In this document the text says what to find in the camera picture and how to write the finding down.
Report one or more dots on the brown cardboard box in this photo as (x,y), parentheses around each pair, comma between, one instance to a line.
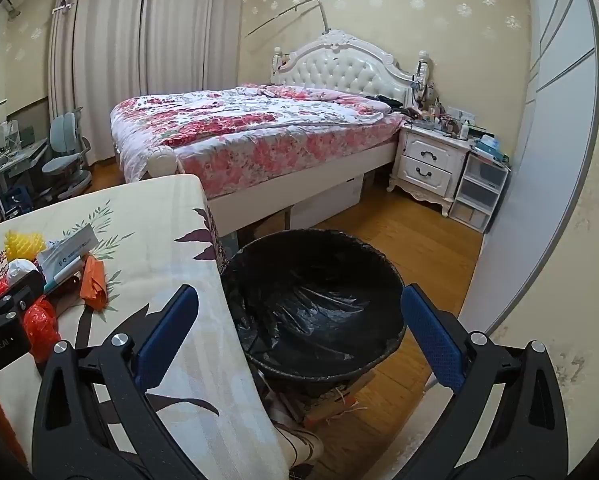
(272,222)

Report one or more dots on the white storage box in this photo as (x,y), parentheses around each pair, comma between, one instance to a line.
(329,200)

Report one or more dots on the thin metal rod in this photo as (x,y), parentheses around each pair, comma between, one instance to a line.
(289,12)

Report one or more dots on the leaf printed cream tablecloth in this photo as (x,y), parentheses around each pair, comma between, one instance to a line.
(154,240)

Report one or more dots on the black-lined waste bin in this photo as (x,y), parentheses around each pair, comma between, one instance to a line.
(319,310)

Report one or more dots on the white paper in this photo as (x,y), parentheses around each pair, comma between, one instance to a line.
(21,270)

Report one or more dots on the white carved nightstand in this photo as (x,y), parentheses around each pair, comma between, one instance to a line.
(429,160)

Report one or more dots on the pile of toiletries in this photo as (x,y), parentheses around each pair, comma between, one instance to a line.
(439,117)

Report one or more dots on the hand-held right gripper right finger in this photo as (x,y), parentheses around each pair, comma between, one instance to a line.
(432,335)

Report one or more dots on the beige striped curtain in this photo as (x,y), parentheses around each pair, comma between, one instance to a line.
(194,35)
(99,60)

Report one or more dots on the grey study desk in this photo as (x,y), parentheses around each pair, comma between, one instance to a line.
(21,155)

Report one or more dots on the yellow foam fruit net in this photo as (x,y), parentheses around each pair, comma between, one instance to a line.
(24,245)

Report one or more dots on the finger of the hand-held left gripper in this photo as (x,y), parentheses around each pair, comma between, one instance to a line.
(26,290)

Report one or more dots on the clear plastic drawer unit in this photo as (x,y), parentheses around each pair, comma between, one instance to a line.
(479,190)

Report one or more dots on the pale blue desk chair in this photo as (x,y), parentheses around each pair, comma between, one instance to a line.
(66,145)

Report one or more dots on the bright red plastic bag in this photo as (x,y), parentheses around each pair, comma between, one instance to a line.
(41,330)

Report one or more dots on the white sliding wardrobe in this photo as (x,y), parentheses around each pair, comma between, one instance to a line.
(544,160)

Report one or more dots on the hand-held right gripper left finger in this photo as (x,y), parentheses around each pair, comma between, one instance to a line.
(169,332)

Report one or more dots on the pink floral quilt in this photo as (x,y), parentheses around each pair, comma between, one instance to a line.
(259,130)

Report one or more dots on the white bed with tufted headboard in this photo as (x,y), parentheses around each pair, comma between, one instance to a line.
(339,65)

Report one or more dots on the white lined fabric item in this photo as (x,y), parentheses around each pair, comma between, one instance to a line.
(299,442)

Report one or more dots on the teal tissue box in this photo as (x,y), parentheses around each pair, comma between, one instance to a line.
(489,147)

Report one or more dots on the teal white tube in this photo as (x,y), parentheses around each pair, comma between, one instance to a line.
(69,252)

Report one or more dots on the orange plastic bag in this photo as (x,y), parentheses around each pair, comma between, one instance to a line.
(95,285)

